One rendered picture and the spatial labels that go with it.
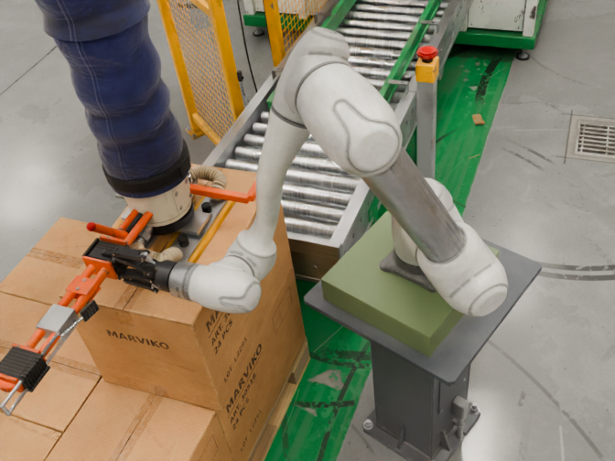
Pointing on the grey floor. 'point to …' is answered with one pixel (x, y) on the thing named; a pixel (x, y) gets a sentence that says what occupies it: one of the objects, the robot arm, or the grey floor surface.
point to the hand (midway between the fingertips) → (105, 261)
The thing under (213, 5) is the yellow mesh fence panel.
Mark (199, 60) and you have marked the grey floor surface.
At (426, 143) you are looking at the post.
